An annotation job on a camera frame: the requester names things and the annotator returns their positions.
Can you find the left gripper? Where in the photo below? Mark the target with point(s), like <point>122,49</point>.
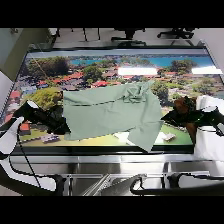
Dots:
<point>58,125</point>

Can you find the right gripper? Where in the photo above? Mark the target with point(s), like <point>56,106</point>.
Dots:
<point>176,118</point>

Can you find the green T-shirt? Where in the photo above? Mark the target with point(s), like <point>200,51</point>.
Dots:
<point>106,116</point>

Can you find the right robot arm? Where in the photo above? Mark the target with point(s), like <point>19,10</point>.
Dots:
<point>213,118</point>

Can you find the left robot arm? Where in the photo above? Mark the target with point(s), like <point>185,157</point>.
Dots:
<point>36,115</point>

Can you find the brown garment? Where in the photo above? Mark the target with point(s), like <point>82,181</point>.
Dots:
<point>183,104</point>

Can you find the white garment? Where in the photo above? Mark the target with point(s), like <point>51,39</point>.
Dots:
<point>208,144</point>

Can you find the black office chair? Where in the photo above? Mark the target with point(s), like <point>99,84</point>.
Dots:
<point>176,32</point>
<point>128,35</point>

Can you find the silver frame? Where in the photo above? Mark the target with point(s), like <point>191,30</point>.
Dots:
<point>100,186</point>

